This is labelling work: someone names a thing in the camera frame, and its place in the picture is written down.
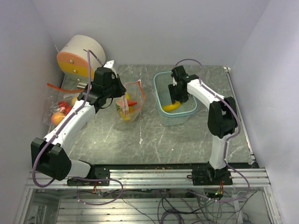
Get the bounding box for single yellow toy banana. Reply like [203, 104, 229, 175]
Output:
[162, 101, 181, 112]

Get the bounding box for toy watermelon slice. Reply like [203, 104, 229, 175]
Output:
[116, 93, 137, 110]

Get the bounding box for clear orange-zip bag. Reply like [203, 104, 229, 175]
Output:
[43, 83, 83, 126]
[115, 79, 146, 122]

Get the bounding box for yellow toy banana bunch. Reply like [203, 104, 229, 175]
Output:
[119, 106, 135, 122]

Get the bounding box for yellow toy mango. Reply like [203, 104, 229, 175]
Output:
[71, 97, 78, 106]

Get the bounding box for red toy pear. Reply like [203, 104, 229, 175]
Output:
[60, 106, 72, 115]

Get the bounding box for red toy wax apple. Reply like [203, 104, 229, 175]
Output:
[58, 101, 69, 108]

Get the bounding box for clear orange-zip top bag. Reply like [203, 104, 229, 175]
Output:
[43, 83, 83, 126]

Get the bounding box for pink toy peach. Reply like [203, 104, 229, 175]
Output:
[51, 112, 65, 126]

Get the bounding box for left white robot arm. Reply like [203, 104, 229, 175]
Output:
[31, 67, 126, 187]

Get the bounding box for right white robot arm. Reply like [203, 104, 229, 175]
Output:
[168, 66, 239, 185]

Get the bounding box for white and blue plastic basket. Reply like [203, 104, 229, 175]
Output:
[153, 71, 198, 126]

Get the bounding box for white cylinder with orange face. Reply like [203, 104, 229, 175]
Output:
[57, 35, 106, 83]

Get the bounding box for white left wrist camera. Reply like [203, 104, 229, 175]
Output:
[104, 60, 118, 74]

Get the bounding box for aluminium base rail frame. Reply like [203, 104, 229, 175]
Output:
[15, 161, 283, 224]

